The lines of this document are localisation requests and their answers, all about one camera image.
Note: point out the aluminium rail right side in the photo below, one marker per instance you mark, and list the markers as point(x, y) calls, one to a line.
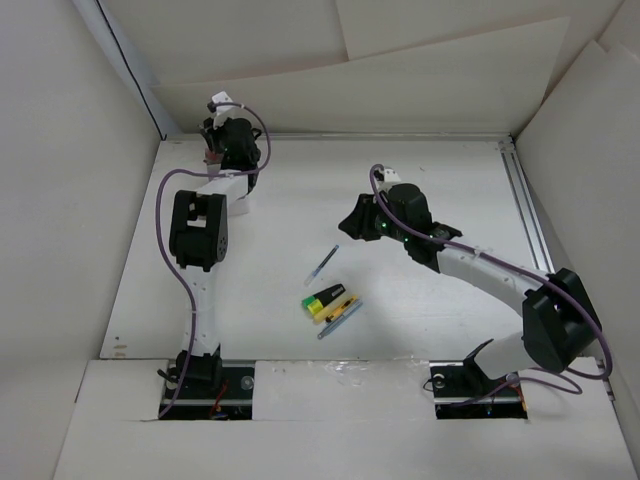
point(525, 204)

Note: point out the black marker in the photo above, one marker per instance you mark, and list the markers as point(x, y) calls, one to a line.
point(328, 295)

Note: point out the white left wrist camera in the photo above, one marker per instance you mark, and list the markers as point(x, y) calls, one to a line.
point(221, 108)

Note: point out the yellow black pen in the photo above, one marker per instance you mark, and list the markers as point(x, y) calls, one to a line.
point(340, 310)

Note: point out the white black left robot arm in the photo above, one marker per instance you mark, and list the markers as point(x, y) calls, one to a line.
point(199, 239)

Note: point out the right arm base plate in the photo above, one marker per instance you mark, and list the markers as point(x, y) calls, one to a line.
point(462, 392)

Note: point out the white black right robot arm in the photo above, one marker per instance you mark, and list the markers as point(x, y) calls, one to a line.
point(558, 319)

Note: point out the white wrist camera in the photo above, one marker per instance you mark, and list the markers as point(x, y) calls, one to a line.
point(221, 108)
point(386, 178)

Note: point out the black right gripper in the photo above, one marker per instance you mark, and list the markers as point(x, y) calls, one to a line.
point(358, 223)

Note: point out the blue grey pen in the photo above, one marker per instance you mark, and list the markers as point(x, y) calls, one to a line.
point(340, 319)

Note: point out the white divided organizer container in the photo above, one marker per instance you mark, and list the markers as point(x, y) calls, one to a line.
point(235, 188)

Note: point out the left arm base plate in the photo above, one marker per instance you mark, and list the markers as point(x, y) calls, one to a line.
point(228, 399)

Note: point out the blue clear gel pen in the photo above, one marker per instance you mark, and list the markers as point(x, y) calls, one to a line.
point(310, 278)

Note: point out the black thin pen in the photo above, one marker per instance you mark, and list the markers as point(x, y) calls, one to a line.
point(206, 135)

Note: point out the yellow highlighter marker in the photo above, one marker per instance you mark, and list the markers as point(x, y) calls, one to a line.
point(330, 308)

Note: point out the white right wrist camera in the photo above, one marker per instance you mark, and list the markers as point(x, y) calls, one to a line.
point(386, 178)

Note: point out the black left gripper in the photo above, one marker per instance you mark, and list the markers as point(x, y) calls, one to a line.
point(215, 131)

